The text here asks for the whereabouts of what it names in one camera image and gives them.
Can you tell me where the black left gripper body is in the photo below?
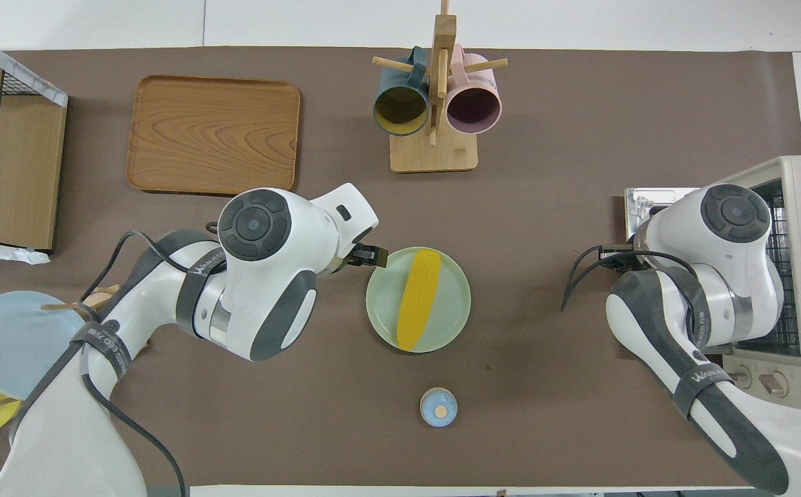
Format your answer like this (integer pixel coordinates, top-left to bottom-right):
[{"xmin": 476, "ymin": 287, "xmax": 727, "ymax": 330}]
[{"xmin": 335, "ymin": 242, "xmax": 373, "ymax": 274}]

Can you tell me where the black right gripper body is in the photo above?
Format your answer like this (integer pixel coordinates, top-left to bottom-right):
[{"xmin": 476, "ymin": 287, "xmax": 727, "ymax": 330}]
[{"xmin": 597, "ymin": 243, "xmax": 642, "ymax": 264}]

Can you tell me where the yellow corn cob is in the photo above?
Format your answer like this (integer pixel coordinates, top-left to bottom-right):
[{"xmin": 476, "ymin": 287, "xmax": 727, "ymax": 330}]
[{"xmin": 397, "ymin": 248, "xmax": 442, "ymax": 351}]

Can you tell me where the light green plate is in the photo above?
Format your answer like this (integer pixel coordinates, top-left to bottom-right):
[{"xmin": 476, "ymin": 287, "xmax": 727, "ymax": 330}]
[{"xmin": 366, "ymin": 246, "xmax": 472, "ymax": 354}]

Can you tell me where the wooden mug tree stand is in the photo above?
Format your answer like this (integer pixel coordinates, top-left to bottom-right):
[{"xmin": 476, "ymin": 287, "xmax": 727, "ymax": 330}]
[{"xmin": 373, "ymin": 0, "xmax": 509, "ymax": 173}]

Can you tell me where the brown table mat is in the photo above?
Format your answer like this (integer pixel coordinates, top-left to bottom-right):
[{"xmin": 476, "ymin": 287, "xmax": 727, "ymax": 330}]
[{"xmin": 0, "ymin": 47, "xmax": 801, "ymax": 487}]

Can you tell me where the dark teal mug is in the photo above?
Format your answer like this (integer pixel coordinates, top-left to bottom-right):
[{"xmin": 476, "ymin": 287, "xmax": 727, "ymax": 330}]
[{"xmin": 373, "ymin": 46, "xmax": 431, "ymax": 137}]

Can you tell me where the pink mug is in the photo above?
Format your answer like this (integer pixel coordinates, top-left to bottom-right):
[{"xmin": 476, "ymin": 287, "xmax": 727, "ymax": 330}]
[{"xmin": 445, "ymin": 43, "xmax": 504, "ymax": 136}]

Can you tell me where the wooden serving tray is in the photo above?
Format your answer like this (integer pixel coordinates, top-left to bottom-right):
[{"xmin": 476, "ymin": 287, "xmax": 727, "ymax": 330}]
[{"xmin": 126, "ymin": 75, "xmax": 301, "ymax": 199}]

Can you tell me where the wooden plate rack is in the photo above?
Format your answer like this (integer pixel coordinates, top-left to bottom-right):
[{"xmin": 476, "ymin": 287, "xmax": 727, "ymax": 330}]
[{"xmin": 0, "ymin": 283, "xmax": 123, "ymax": 409}]

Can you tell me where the wooden step shelf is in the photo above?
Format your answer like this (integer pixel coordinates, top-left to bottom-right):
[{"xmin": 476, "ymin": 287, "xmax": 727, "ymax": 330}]
[{"xmin": 0, "ymin": 55, "xmax": 68, "ymax": 251}]

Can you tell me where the light blue plate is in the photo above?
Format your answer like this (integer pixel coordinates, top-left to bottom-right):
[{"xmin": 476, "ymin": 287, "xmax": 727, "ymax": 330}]
[{"xmin": 0, "ymin": 290, "xmax": 97, "ymax": 402}]

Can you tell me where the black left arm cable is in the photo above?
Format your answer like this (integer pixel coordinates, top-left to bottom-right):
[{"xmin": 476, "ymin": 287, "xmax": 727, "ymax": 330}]
[{"xmin": 10, "ymin": 221, "xmax": 228, "ymax": 497}]

